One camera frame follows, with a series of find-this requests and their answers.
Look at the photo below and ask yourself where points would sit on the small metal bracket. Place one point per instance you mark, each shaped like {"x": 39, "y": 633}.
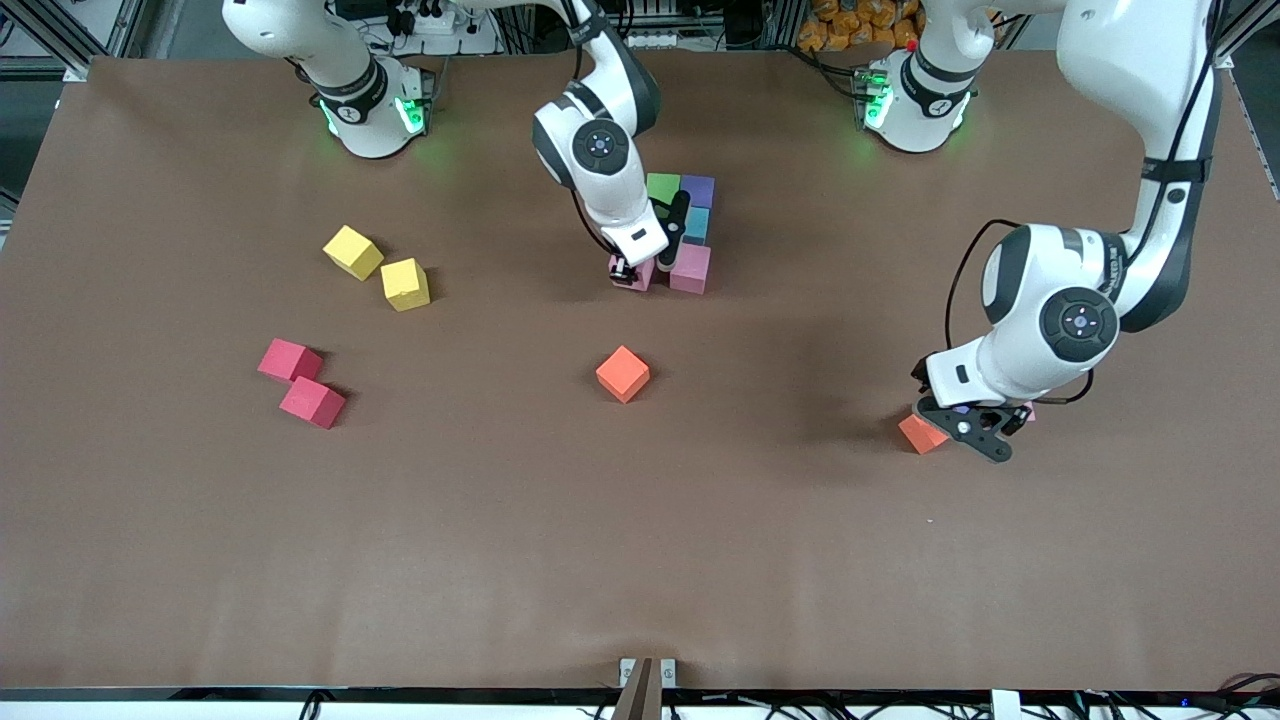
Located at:
{"x": 648, "y": 668}

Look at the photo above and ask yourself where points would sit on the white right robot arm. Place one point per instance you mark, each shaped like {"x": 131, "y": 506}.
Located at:
{"x": 600, "y": 150}

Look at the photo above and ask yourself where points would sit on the yellow foam cube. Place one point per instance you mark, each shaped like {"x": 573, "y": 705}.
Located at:
{"x": 352, "y": 250}
{"x": 405, "y": 282}

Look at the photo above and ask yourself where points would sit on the orange foam cube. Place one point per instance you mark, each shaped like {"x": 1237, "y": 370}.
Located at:
{"x": 918, "y": 434}
{"x": 622, "y": 372}

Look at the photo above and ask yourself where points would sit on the green foam cube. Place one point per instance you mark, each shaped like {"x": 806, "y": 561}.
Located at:
{"x": 662, "y": 187}

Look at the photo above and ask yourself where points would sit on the brown tapered pole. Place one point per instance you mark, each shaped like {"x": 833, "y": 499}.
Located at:
{"x": 640, "y": 700}

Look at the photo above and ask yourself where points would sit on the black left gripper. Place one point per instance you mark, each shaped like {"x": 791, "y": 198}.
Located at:
{"x": 1012, "y": 425}

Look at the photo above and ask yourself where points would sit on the pile of orange fruits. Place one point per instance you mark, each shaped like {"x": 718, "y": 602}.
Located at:
{"x": 850, "y": 25}

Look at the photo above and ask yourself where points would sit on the white electronics rack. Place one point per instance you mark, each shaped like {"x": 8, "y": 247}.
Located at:
{"x": 700, "y": 20}

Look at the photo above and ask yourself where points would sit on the aluminium frame profile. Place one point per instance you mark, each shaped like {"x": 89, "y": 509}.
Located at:
{"x": 60, "y": 30}
{"x": 1245, "y": 30}

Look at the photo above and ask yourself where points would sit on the white plastic block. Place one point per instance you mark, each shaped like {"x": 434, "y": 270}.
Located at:
{"x": 1005, "y": 706}

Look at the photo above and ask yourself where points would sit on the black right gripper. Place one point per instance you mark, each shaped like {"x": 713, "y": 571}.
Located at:
{"x": 624, "y": 271}

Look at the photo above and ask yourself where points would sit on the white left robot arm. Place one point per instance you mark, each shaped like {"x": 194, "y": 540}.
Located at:
{"x": 1060, "y": 300}

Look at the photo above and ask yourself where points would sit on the white power strip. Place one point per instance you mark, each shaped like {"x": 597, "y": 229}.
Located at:
{"x": 430, "y": 18}

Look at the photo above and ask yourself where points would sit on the light cyan foam cube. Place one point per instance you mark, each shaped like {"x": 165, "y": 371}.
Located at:
{"x": 698, "y": 225}

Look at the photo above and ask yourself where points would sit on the red foam cube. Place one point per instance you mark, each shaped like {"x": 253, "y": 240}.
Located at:
{"x": 288, "y": 360}
{"x": 312, "y": 402}

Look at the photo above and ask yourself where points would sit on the brown table cover sheet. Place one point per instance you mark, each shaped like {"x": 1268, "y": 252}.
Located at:
{"x": 640, "y": 520}

